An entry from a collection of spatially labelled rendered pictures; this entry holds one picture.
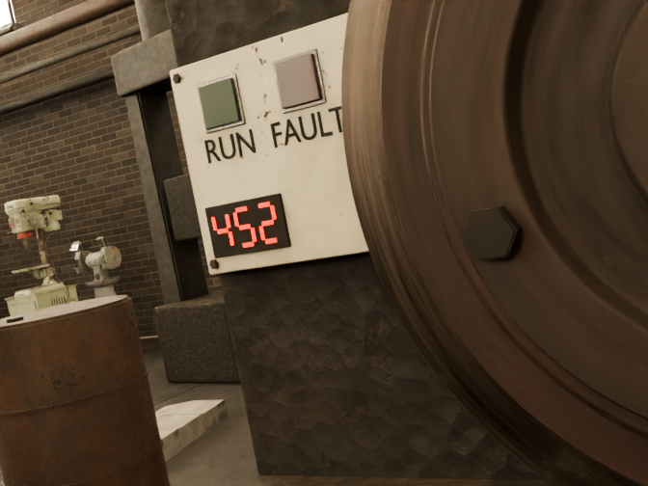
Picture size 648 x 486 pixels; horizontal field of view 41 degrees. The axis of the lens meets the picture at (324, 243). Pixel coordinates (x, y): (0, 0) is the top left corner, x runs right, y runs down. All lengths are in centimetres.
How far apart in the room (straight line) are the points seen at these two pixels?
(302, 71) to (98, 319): 253
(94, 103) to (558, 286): 915
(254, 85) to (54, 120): 925
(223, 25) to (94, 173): 881
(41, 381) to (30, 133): 727
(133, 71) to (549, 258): 604
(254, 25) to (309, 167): 13
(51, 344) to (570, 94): 282
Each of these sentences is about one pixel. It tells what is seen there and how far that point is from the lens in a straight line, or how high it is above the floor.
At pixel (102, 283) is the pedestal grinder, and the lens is 903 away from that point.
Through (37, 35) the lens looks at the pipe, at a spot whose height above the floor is 315.
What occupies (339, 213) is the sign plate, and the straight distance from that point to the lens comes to 68.
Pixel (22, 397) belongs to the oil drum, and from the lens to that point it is 318.
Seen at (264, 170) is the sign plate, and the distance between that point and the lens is 71.
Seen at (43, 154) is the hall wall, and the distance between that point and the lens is 1011.
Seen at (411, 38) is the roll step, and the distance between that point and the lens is 48.
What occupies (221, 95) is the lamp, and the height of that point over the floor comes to 121.
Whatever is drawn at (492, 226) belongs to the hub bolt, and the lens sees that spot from 38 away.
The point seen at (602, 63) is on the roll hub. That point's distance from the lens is 38.
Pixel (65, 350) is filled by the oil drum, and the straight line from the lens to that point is 312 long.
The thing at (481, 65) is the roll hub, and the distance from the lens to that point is 39.
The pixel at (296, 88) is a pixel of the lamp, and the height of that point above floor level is 120.
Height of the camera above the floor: 111
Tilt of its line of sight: 3 degrees down
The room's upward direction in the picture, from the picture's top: 11 degrees counter-clockwise
